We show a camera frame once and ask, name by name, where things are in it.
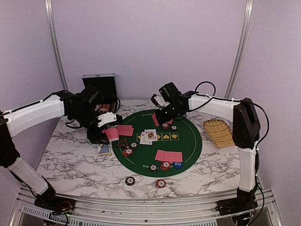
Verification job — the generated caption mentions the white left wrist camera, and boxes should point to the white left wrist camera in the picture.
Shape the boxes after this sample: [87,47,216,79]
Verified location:
[97,112,117,128]

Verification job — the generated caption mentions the aluminium frame post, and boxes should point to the aluminium frame post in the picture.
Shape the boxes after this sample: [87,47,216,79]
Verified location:
[224,0,254,98]
[45,0,69,91]

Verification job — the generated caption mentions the black orange 100 chip stack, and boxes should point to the black orange 100 chip stack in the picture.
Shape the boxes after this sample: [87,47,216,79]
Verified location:
[125,177,135,186]

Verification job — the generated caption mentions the round green poker mat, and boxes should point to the round green poker mat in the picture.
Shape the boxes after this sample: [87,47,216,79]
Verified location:
[112,109,202,178]

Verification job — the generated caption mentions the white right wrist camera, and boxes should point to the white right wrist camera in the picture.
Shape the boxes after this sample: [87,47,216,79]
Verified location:
[150,94,169,109]

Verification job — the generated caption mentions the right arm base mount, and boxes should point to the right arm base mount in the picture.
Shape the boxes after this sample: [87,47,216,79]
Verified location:
[215,198,258,216]

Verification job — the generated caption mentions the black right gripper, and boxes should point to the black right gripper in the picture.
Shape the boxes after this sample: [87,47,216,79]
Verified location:
[154,104,182,125]

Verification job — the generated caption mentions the front aluminium rail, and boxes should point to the front aluminium rail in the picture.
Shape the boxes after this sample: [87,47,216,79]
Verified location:
[4,187,284,226]

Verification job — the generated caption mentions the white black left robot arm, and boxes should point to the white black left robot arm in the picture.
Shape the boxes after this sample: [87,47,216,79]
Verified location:
[0,86,116,210]

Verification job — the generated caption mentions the aluminium poker chip case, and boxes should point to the aluminium poker chip case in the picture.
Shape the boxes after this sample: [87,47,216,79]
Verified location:
[82,73,119,112]

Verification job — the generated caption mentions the blue gold card box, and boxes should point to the blue gold card box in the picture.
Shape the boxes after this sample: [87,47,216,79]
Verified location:
[97,144,111,156]

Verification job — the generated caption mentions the right aluminium frame post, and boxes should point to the right aluminium frame post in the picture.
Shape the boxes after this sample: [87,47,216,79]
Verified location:
[224,0,254,98]

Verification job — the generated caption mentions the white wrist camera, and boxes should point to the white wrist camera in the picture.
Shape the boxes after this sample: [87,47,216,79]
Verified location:
[150,94,169,109]
[97,112,117,128]

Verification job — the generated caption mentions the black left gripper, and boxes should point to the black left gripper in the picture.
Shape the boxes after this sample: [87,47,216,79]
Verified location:
[71,107,110,145]

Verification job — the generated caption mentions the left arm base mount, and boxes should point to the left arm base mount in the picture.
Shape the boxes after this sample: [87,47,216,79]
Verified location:
[34,196,75,215]

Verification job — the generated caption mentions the red beige 5 chip stack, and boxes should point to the red beige 5 chip stack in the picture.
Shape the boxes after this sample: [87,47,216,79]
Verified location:
[156,179,166,188]

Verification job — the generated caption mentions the woven bamboo tray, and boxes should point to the woven bamboo tray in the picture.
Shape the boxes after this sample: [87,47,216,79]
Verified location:
[203,119,235,149]

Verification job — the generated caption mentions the face up community card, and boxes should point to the face up community card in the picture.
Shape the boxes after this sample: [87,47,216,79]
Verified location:
[140,131,149,145]
[144,129,158,145]

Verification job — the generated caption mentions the left aluminium frame post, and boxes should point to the left aluminium frame post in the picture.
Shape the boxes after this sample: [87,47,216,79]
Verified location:
[45,0,69,91]

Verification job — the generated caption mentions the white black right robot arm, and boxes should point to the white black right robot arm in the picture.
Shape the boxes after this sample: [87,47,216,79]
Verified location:
[155,82,261,211]

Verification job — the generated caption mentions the blue small blind button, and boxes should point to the blue small blind button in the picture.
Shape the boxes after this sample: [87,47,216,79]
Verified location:
[173,162,183,169]

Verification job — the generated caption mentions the red playing card deck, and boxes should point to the red playing card deck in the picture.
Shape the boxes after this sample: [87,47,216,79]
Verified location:
[102,128,119,142]

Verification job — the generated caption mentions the black red triangular dealer button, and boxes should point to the black red triangular dealer button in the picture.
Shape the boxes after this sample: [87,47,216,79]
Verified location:
[117,138,129,148]

